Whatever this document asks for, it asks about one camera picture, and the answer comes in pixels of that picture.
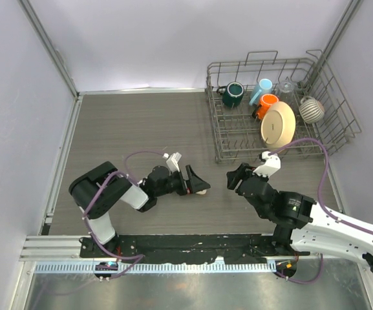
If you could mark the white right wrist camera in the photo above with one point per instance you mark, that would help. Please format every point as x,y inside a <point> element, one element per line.
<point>270,165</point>

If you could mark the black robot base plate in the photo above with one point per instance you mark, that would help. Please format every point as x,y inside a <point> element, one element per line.
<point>197,249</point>

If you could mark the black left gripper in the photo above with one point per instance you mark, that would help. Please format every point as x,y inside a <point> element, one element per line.
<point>196,184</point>

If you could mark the grey wire dish rack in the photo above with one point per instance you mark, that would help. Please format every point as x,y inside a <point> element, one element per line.
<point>237,135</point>

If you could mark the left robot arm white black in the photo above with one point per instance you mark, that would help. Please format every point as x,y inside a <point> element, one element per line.
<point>102,187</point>

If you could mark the white cable duct strip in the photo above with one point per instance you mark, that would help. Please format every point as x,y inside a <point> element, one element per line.
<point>218,266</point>

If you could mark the orange mug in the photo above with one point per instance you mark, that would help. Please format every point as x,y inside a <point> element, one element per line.
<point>265,102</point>

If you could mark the beige plate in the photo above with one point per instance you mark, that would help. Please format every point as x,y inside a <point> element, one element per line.
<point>278,126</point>

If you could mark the dark green mug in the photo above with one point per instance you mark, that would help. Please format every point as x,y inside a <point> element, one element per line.
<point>231,94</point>

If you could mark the grey striped mug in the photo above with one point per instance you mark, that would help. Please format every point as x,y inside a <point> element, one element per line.
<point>311,110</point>

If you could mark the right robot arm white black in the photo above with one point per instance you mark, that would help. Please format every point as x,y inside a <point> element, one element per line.
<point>302,224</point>

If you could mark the clear glass cup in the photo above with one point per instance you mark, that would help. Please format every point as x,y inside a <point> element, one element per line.
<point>284,91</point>

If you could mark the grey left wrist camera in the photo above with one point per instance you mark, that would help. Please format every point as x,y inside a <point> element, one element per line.
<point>172,161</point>

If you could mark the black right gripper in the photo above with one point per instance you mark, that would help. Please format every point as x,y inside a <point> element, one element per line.
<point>234,177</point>

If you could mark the light blue mug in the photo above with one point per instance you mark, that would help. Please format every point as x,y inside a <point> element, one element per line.
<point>264,86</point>

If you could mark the beige charging case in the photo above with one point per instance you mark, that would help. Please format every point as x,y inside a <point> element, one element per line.
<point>201,192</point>

